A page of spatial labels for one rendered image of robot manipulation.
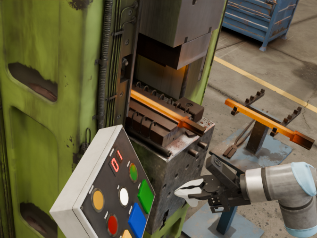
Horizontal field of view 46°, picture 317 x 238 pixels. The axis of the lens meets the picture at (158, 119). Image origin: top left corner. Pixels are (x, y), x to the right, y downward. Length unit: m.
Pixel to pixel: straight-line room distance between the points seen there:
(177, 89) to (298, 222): 0.92
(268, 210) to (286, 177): 1.74
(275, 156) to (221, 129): 1.34
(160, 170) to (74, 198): 0.66
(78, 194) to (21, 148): 0.84
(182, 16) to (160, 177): 0.65
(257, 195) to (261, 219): 1.64
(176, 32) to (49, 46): 0.42
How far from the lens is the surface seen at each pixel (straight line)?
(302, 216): 1.08
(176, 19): 1.18
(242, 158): 1.95
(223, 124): 3.41
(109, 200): 0.97
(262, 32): 5.22
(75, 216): 0.88
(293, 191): 1.03
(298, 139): 1.76
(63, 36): 1.15
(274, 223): 2.69
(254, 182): 1.03
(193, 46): 1.33
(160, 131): 1.47
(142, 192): 1.13
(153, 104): 1.57
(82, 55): 1.11
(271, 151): 2.08
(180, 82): 1.75
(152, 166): 1.51
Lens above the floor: 1.84
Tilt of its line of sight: 34 degrees down
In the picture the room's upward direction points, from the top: 10 degrees clockwise
